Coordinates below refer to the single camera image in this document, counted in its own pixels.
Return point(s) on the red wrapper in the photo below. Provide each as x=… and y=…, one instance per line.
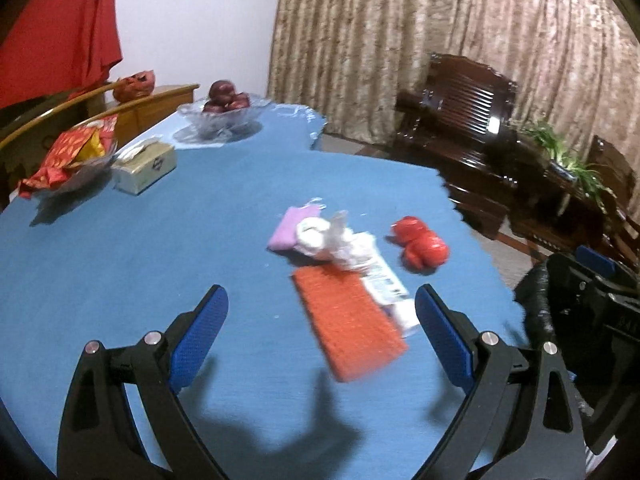
x=422, y=250

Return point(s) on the dark wooden side table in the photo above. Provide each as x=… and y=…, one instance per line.
x=540, y=195

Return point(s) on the glass fruit bowl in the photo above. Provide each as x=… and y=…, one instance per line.
x=225, y=121

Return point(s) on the trash bin with black bag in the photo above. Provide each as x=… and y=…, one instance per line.
x=532, y=300

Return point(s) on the red apple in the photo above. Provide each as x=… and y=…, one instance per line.
x=240, y=101
x=221, y=89
x=211, y=107

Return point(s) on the red cloth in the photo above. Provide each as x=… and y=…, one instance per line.
x=55, y=45

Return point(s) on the floral beige curtain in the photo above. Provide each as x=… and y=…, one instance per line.
x=375, y=35

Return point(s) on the white tube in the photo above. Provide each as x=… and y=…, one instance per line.
x=387, y=285

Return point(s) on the red ornament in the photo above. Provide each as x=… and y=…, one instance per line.
x=132, y=87

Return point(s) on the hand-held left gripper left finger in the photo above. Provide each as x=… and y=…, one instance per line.
x=200, y=340

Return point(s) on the clear wrapper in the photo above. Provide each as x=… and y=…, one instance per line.
x=345, y=247

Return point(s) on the red and yellow snack packets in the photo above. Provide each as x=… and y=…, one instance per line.
x=65, y=150

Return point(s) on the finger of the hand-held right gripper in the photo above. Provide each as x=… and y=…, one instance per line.
x=595, y=260
x=567, y=280

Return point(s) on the light wooden cabinet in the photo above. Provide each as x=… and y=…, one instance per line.
x=150, y=110

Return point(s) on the pink packet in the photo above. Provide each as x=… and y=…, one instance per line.
x=287, y=227

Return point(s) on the dark wooden armchair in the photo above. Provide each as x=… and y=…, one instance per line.
x=460, y=90
x=610, y=160

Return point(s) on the orange foam mesh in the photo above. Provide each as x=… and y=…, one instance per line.
x=350, y=330

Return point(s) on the blue and white plant pot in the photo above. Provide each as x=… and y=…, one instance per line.
x=566, y=169

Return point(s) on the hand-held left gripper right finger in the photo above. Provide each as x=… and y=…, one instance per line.
x=445, y=340

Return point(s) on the glass snack bowl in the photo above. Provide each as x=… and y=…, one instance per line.
x=91, y=172

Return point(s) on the tissue box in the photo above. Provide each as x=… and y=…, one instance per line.
x=145, y=175

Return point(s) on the green potted plant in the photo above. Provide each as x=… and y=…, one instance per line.
x=545, y=137

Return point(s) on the white tissue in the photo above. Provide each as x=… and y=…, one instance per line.
x=312, y=235

